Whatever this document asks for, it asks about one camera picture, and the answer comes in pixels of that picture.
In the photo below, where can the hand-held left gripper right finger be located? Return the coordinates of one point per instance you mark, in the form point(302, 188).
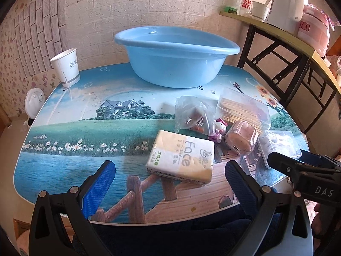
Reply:
point(239, 185)

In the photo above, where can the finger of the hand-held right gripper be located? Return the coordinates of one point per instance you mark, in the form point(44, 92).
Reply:
point(282, 162)
point(317, 156)

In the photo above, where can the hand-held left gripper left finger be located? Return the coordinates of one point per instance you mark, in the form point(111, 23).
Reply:
point(99, 189)

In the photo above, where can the small clear plastic box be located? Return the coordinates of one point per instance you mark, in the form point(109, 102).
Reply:
point(279, 144)

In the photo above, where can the pink device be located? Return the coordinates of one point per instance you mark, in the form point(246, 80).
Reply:
point(239, 138)

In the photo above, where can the small pink kitty toy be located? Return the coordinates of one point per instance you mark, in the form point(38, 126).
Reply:
point(219, 126)

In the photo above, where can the yellow white tissue pack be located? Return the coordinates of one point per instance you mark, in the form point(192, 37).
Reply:
point(181, 157)

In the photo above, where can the clear toothpick box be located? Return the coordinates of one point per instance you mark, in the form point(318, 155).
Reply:
point(239, 106)

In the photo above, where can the clear snowflake snack packet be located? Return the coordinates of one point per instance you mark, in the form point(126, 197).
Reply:
point(191, 112)

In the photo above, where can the light blue plastic basin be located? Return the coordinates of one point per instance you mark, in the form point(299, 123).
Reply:
point(173, 64)

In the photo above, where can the person's right hand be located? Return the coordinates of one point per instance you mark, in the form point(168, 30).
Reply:
point(326, 220)

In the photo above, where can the person's dark blue pants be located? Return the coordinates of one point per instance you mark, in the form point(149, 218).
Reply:
point(173, 240)

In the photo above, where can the crumpled pale plastic bag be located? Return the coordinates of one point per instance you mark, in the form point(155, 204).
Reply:
point(335, 68)

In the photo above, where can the yellow top folding side table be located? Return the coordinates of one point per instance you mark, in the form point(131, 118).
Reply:
point(323, 63)

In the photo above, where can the pink rice cooker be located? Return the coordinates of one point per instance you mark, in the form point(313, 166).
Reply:
point(313, 32)

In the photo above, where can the white paper cup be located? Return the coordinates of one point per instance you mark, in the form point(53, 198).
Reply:
point(66, 66)

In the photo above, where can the white ceramic bowl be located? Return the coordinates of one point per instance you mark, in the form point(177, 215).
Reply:
point(259, 12)

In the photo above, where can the white electric kettle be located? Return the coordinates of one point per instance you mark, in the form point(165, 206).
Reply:
point(285, 5)

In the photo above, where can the white spoon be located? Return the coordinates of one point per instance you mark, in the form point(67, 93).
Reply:
point(267, 2)

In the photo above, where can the small green box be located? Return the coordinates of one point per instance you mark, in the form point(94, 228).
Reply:
point(231, 10)

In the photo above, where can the plastic bottle red label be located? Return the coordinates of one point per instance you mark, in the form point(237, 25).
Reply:
point(246, 4)

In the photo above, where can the white round wall device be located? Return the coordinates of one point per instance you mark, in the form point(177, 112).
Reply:
point(34, 104)

